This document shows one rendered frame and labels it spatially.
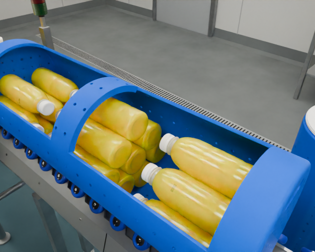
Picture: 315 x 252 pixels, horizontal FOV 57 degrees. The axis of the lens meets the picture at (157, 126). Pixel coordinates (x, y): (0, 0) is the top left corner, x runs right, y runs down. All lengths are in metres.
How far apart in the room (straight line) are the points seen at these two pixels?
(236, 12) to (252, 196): 4.01
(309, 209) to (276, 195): 0.64
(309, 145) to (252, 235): 0.57
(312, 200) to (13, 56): 1.04
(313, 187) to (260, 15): 3.38
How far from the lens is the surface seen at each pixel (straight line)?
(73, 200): 0.84
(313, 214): 1.09
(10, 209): 2.17
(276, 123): 2.83
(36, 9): 1.52
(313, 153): 0.97
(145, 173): 0.58
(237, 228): 0.45
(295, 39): 4.08
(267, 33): 4.21
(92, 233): 0.83
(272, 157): 0.50
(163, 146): 0.59
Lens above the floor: 1.55
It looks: 37 degrees down
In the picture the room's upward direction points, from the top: straight up
